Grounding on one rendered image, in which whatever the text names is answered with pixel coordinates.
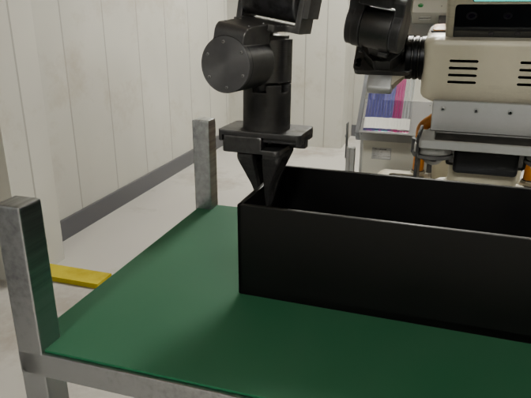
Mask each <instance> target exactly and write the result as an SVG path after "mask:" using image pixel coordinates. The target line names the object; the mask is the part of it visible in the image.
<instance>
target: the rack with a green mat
mask: <svg viewBox="0 0 531 398"><path fill-rule="evenodd" d="M192 130H193V147H194V181H195V200H196V210H194V211H193V212H192V213H191V214H190V215H188V216H187V217H186V218H185V219H183V220H182V221H181V222H179V223H178V224H176V225H175V226H174V227H173V228H172V229H171V230H170V231H168V232H167V233H165V234H164V235H163V236H161V237H160V238H159V239H157V240H156V241H155V242H154V243H153V244H152V245H150V246H149V247H148V248H146V249H145V250H143V251H142V252H141V253H140V254H138V255H137V256H136V257H135V258H134V259H132V260H131V261H130V262H128V263H127V264H126V265H124V266H123V267H122V268H121V269H120V270H118V271H117V272H116V273H115V274H113V275H112V276H111V277H109V278H108V279H107V280H105V281H104V282H103V283H102V284H101V285H100V286H98V287H97V288H95V289H94V290H93V291H91V292H90V293H89V294H88V295H86V296H85V297H84V298H83V299H82V300H80V301H79V302H78V303H76V304H75V305H74V306H72V307H71V308H70V309H68V310H67V311H66V312H65V313H64V314H62V315H61V316H60V317H58V315H57V310H56V304H55V293H54V288H53V283H52V277H51V266H50V261H49V255H48V249H47V239H46V233H45V228H44V222H43V212H42V206H41V200H40V199H39V198H36V197H23V196H17V195H15V196H13V197H10V198H8V199H6V200H4V201H1V202H0V247H1V252H2V260H3V265H4V269H5V274H6V282H7V287H8V292H9V300H10V305H11V310H12V315H13V323H14V328H15V333H16V338H17V346H18V353H19V358H20V362H21V370H22V373H23V378H24V386H25V391H26V396H27V398H69V392H68V386H67V382H69V383H74V384H77V385H83V386H87V387H90V388H94V389H100V390H104V391H108V392H113V393H118V394H121V395H124V396H131V397H134V398H531V344H527V343H523V342H518V341H513V340H505V339H500V338H495V337H490V336H482V335H477V334H472V333H467V332H459V331H454V330H449V329H441V328H436V327H431V326H426V325H418V324H413V323H408V322H403V321H395V320H390V319H385V318H380V317H372V316H367V315H362V314H354V313H349V312H344V311H340V310H331V309H326V308H321V307H317V306H308V305H304V304H299V303H294V302H286V301H281V300H276V299H271V298H263V297H258V296H253V295H245V294H240V293H239V259H238V216H237V207H233V206H226V205H218V198H217V147H216V122H215V118H209V117H198V118H196V119H193V120H192Z"/></svg>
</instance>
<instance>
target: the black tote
mask: <svg viewBox="0 0 531 398"><path fill-rule="evenodd" d="M237 216H238V259H239V293H240V294H245V295H253V296H258V297H263V298H268V299H276V300H281V301H286V302H294V303H299V304H304V305H308V306H317V307H321V308H326V309H331V310H340V311H344V312H349V313H354V314H362V315H367V316H372V317H380V318H385V319H390V320H395V321H403V322H408V323H413V324H418V325H426V326H431V327H436V328H441V329H449V330H454V331H459V332H467V333H472V334H477V335H482V336H490V337H495V338H500V339H505V340H513V341H518V342H523V343H527V344H531V188H527V187H519V186H502V185H493V184H484V183H475V182H459V181H450V180H442V179H433V178H417V177H408V176H399V175H382V174H374V173H365V172H356V171H339V170H331V169H322V168H313V167H297V166H288V165H286V166H285V168H284V170H283V172H282V174H281V176H280V178H279V181H278V184H277V188H276V192H275V194H274V198H273V202H272V204H271V205H270V206H266V201H265V194H264V182H263V183H262V184H261V185H260V186H258V187H257V188H256V189H255V190H254V191H252V192H251V193H250V194H249V195H248V196H246V197H245V198H244V199H243V200H242V201H241V202H239V203H238V204H237Z"/></svg>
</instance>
